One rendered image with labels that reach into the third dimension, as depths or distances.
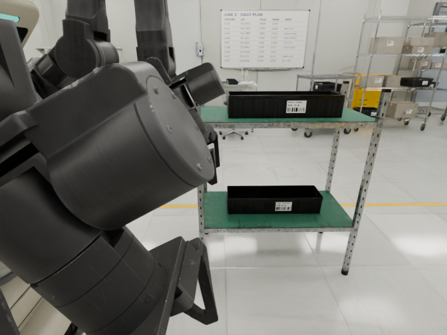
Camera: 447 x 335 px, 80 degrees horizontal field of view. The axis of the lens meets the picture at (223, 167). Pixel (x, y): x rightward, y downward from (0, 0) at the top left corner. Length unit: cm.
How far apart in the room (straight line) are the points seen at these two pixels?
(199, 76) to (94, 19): 20
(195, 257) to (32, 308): 45
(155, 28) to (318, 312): 150
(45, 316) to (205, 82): 52
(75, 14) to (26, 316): 53
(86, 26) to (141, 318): 49
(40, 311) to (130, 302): 48
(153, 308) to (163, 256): 5
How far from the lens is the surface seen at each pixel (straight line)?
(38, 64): 64
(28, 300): 62
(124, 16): 644
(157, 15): 55
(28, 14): 50
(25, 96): 19
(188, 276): 21
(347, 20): 668
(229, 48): 609
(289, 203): 165
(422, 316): 187
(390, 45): 540
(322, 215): 174
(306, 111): 142
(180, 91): 54
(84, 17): 58
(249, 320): 156
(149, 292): 18
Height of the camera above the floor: 124
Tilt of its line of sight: 23 degrees down
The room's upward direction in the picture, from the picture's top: straight up
